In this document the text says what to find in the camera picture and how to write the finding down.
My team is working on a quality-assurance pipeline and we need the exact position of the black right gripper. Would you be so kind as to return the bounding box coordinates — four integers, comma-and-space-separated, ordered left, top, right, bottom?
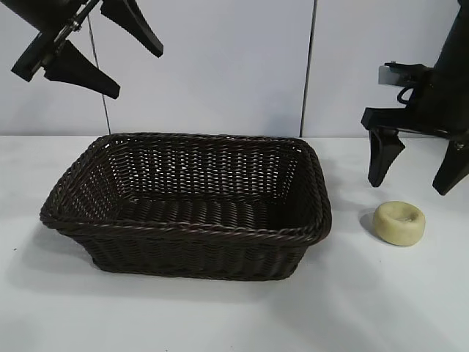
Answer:
361, 54, 469, 197

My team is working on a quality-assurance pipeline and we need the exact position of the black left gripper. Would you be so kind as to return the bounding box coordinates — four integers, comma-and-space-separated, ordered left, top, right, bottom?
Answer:
0, 0, 165, 100

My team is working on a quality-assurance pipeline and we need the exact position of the pale yellow egg yolk pastry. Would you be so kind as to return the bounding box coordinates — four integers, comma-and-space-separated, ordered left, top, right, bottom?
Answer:
372, 200, 428, 246

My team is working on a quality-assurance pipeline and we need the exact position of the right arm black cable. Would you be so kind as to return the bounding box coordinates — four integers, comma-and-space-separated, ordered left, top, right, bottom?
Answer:
397, 86, 421, 107

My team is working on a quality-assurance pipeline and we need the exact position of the dark brown woven wicker basket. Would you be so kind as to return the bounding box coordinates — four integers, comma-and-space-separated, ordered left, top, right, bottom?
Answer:
39, 132, 334, 282

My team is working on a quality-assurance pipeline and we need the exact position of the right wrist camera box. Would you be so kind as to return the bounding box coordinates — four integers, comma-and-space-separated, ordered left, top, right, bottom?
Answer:
377, 62, 437, 89

